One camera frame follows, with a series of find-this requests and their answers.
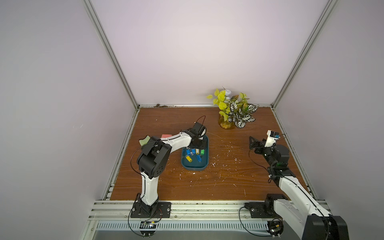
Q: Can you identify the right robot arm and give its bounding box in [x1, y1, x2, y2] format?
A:
[249, 131, 350, 240]

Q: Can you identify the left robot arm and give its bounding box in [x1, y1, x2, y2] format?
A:
[137, 122, 208, 215]

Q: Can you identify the teal plastic storage box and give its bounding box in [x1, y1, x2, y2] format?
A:
[181, 136, 209, 171]

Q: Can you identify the artificial potted plant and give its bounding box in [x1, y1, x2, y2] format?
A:
[206, 88, 259, 130]

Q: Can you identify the green black work glove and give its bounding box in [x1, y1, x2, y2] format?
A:
[139, 135, 151, 147]

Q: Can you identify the right controller board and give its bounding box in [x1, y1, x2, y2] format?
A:
[267, 219, 284, 238]

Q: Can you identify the controller board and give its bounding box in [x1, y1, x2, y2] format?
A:
[139, 221, 158, 238]
[267, 219, 284, 238]

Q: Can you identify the left controller board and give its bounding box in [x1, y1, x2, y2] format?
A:
[139, 221, 158, 238]

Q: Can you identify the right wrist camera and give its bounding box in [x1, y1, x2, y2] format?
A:
[265, 130, 280, 148]

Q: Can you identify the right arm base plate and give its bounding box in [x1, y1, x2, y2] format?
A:
[244, 202, 280, 219]

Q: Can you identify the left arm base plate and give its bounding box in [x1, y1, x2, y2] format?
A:
[130, 201, 172, 219]

